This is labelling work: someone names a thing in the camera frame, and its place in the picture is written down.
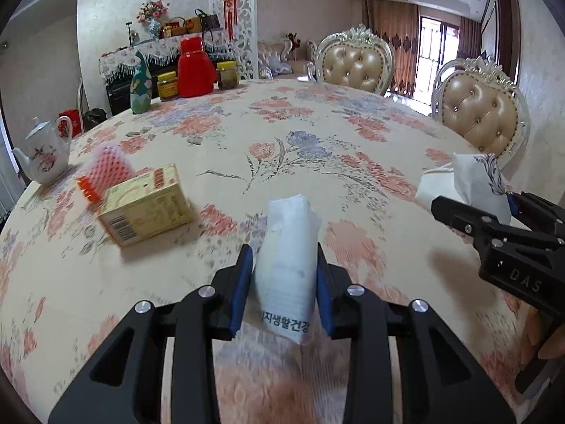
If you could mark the near beige tufted chair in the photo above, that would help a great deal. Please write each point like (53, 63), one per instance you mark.
(477, 100)

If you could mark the red thermos jug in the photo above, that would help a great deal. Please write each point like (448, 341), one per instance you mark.
(196, 73)

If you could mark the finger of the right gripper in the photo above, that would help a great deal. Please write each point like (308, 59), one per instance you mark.
(536, 212)
(483, 226)

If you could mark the flower vase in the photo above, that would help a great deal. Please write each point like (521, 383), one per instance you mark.
(150, 14)

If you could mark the brown curtain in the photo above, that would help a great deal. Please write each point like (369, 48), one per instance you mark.
(398, 24)

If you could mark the pink foam fruit net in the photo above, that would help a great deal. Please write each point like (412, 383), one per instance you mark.
(108, 168)

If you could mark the lace-covered sideboard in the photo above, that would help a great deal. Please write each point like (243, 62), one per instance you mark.
(117, 68)

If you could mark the yellow cardboard box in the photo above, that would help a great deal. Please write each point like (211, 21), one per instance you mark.
(145, 206)

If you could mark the green patterned bottle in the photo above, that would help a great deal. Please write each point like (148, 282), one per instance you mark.
(141, 86)

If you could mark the white tissue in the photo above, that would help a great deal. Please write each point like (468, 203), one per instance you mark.
(474, 180)

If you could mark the far beige tufted chair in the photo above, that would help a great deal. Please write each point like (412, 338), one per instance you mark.
(356, 58)

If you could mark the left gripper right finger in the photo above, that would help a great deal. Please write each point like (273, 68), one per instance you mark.
(441, 381)

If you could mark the white floral teapot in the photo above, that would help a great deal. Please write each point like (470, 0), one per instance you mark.
(48, 146)

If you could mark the pink sofa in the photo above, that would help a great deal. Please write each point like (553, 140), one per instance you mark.
(274, 63)

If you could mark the white plastic packaging bag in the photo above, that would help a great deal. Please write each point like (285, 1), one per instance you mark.
(285, 274)

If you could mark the left yellow-lid jar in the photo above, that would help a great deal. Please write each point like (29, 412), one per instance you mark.
(167, 85)

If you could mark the floral tablecloth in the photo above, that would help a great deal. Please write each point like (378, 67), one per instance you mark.
(355, 156)

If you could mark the right yellow-lid jar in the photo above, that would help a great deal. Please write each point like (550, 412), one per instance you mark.
(227, 72)

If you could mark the yellow-lid jar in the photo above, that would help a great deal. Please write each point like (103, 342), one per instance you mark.
(227, 72)
(167, 85)

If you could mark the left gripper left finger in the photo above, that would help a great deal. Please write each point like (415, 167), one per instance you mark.
(122, 381)

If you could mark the beige tufted chair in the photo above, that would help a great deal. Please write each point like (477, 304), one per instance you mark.
(356, 58)
(477, 100)

